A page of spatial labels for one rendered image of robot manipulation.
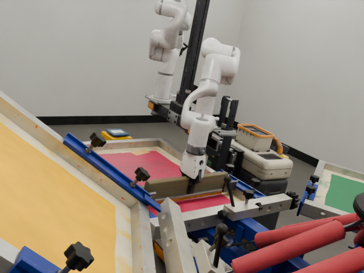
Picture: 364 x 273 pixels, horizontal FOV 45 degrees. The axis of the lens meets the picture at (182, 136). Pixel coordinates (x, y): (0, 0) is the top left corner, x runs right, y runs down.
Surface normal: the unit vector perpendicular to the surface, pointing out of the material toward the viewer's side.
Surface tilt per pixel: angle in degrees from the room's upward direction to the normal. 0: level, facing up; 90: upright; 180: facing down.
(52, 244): 32
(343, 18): 90
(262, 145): 92
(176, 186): 90
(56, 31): 90
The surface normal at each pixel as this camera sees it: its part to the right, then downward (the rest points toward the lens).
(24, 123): 0.13, 0.32
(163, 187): 0.60, 0.34
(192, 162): -0.70, 0.07
